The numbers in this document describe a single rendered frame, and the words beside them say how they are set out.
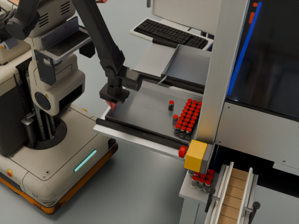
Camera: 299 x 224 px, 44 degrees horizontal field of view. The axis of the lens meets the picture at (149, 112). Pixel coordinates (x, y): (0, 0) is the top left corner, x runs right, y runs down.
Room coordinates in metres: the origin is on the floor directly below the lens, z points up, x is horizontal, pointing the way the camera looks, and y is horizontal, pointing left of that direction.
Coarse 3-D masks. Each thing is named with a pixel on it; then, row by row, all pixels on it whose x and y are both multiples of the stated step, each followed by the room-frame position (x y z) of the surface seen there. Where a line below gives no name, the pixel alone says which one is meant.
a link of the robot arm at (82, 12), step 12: (72, 0) 0.97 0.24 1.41; (84, 0) 0.96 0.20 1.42; (84, 12) 0.97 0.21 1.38; (96, 12) 0.99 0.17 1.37; (84, 24) 0.99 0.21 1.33; (96, 24) 0.98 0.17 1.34; (96, 36) 0.99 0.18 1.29; (108, 36) 1.01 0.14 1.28; (96, 48) 1.01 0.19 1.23; (108, 48) 0.99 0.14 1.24; (108, 60) 1.00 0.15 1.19; (120, 60) 1.03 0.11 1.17
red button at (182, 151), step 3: (180, 147) 0.79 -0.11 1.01; (183, 147) 0.79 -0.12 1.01; (186, 147) 0.79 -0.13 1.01; (180, 150) 0.78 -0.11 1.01; (183, 150) 0.77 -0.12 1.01; (186, 150) 0.80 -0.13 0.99; (180, 153) 0.77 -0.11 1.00; (183, 153) 0.77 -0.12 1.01; (180, 156) 0.77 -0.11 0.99; (183, 156) 0.76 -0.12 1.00
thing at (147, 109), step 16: (128, 96) 1.17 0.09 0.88; (144, 96) 1.17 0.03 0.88; (160, 96) 1.18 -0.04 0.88; (176, 96) 1.18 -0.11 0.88; (192, 96) 1.16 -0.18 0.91; (112, 112) 1.06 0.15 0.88; (128, 112) 1.07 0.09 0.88; (144, 112) 1.08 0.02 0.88; (160, 112) 1.08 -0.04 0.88; (176, 112) 1.09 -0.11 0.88; (144, 128) 0.96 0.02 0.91; (160, 128) 0.99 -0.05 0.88
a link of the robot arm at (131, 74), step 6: (108, 72) 1.01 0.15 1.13; (114, 72) 1.00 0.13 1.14; (120, 72) 1.03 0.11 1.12; (126, 72) 1.03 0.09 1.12; (132, 72) 1.03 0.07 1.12; (114, 78) 1.01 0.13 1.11; (126, 78) 1.02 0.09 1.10; (132, 78) 1.01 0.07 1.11; (138, 78) 1.02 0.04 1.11; (126, 84) 1.01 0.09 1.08; (132, 84) 1.01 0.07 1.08; (138, 84) 1.01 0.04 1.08; (138, 90) 1.02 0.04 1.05
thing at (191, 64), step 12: (180, 48) 1.53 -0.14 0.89; (192, 48) 1.51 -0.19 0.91; (180, 60) 1.45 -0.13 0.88; (192, 60) 1.45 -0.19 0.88; (204, 60) 1.46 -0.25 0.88; (168, 72) 1.35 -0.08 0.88; (180, 72) 1.35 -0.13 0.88; (192, 72) 1.36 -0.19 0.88; (204, 72) 1.36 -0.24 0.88; (192, 84) 1.25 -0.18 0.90; (204, 84) 1.24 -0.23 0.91
